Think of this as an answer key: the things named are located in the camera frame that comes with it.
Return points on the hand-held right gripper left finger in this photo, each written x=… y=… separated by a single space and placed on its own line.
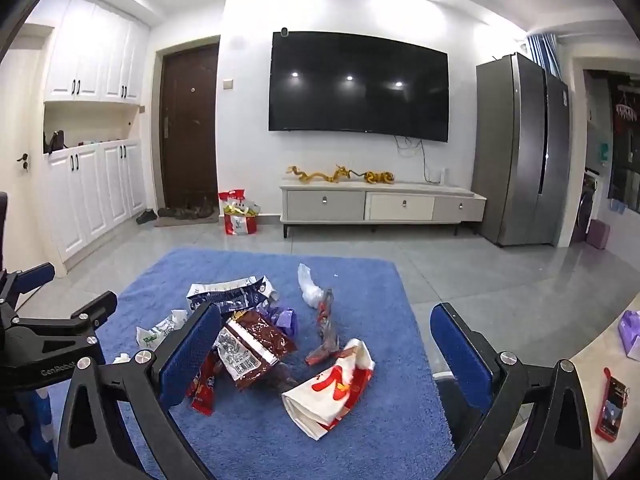
x=192 y=355

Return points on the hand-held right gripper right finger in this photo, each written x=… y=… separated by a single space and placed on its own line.
x=462 y=355

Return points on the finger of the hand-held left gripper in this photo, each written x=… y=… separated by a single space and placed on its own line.
x=35 y=276
x=97 y=310

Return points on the red snack wrapper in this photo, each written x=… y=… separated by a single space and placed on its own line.
x=202 y=390

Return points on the white and green wrapper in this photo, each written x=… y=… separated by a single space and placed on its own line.
x=160 y=332

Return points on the brown snack packet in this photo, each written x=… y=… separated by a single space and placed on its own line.
x=255 y=340

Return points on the blue and white milk carton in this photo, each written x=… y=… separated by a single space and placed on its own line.
x=225 y=295

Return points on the purple plastic wrapper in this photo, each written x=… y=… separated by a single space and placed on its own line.
x=285 y=321

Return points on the clear and red wrapper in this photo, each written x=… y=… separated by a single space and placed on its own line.
x=325 y=340

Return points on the clear plastic bag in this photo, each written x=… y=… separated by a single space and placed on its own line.
x=310 y=290

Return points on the white and red paper bag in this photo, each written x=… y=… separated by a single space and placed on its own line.
x=320 y=400

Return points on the white paper scrap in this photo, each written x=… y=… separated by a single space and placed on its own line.
x=121 y=358

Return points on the black shoe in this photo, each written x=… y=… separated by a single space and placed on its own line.
x=146 y=217

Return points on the grey doormat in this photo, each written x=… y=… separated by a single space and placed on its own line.
x=165 y=222

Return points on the dark sandal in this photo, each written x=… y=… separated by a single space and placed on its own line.
x=166 y=212

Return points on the brown shoe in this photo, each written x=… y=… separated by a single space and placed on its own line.
x=187 y=211
x=207 y=207

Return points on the dark handbag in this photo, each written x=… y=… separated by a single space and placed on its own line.
x=55 y=141

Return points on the blue fluffy rug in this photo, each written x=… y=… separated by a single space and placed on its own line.
x=350 y=435

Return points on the red and white shopping bag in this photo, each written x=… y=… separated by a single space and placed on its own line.
x=240 y=222

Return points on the red packet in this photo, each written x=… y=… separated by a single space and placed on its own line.
x=612 y=405

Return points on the purple tissue pack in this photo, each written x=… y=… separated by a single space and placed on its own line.
x=631 y=335

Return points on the purple stool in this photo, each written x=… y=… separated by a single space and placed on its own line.
x=598 y=234

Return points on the washing machine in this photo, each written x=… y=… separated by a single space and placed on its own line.
x=585 y=210

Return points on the golden tiger figurine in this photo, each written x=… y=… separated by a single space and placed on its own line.
x=377 y=177

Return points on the dark brown entrance door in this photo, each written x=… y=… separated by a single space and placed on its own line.
x=190 y=135

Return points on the white and grey television cabinet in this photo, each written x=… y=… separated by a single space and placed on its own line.
x=325 y=205

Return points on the grey refrigerator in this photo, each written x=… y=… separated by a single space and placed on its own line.
x=510 y=160

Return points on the golden dragon figurine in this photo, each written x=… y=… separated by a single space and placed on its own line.
x=342 y=172
x=305 y=174

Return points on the teal box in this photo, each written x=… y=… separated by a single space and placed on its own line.
x=603 y=154

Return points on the dark glass door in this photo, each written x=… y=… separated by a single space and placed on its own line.
x=622 y=150

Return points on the blue curtain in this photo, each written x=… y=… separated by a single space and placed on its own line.
x=542 y=55

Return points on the white wall cabinet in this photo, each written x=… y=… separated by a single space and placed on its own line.
x=90 y=50

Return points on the black wall television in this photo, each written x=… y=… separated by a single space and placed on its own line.
x=357 y=85

